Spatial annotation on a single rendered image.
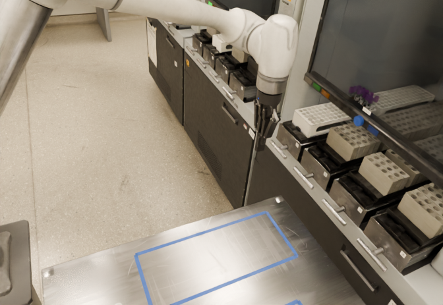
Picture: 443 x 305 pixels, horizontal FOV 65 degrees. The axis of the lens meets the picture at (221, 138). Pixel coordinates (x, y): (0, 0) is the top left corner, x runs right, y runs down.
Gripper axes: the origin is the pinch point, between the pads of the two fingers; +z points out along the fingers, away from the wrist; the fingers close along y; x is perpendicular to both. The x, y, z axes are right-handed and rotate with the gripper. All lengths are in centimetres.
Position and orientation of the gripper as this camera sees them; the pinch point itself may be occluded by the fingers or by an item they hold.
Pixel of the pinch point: (260, 141)
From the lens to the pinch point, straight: 117.6
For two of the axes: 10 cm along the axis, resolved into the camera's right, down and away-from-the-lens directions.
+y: -4.2, -5.8, 7.0
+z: -0.8, 7.9, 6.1
